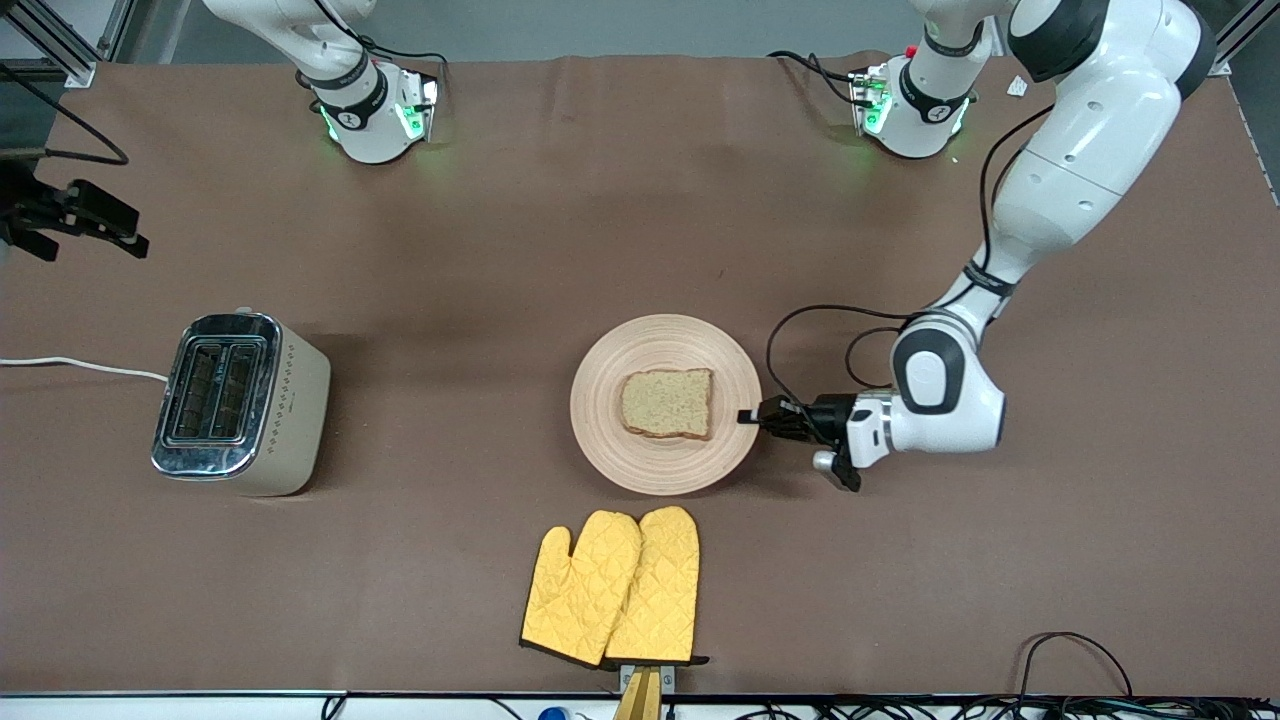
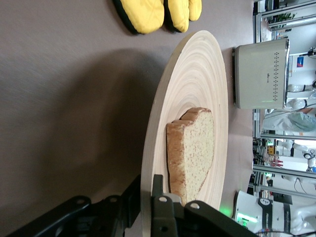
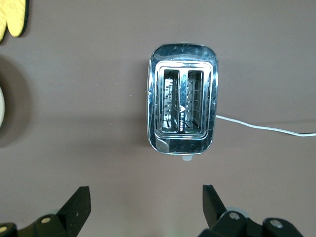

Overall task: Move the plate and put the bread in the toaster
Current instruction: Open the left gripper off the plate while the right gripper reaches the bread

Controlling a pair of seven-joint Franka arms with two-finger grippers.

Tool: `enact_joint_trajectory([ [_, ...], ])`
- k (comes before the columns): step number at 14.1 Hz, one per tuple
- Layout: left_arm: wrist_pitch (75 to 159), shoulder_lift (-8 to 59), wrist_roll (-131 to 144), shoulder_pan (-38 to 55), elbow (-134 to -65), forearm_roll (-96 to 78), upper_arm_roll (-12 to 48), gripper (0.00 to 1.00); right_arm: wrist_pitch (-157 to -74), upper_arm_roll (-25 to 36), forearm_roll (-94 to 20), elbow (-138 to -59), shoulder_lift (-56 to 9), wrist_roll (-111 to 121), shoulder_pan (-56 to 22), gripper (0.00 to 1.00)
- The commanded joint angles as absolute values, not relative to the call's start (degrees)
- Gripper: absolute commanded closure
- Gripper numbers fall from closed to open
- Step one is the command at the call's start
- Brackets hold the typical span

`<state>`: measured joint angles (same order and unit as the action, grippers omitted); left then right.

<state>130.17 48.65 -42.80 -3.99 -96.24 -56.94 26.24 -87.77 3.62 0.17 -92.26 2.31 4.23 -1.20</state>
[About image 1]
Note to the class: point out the small white paper scrap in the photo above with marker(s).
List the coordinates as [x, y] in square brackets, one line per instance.
[1016, 88]

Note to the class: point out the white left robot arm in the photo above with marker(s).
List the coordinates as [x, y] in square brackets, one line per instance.
[1080, 150]

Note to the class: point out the small blue object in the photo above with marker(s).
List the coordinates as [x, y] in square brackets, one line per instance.
[553, 714]

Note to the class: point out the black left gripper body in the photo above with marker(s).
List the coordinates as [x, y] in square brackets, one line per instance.
[826, 415]

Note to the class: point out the cream and chrome toaster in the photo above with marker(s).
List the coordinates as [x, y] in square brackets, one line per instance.
[285, 420]

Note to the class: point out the round wooden plate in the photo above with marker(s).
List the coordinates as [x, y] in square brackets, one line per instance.
[665, 475]

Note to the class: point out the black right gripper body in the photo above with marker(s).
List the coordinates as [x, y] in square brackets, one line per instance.
[22, 209]

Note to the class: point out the yellow quilted oven mitt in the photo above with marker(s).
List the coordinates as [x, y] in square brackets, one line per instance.
[660, 590]
[575, 600]

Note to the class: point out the slice of brown bread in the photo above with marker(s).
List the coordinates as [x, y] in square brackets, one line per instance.
[668, 402]

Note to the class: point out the wooden clamp with metal bracket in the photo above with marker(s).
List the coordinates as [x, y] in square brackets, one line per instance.
[640, 695]

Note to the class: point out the aluminium frame profile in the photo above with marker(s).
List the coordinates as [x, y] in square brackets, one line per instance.
[60, 45]

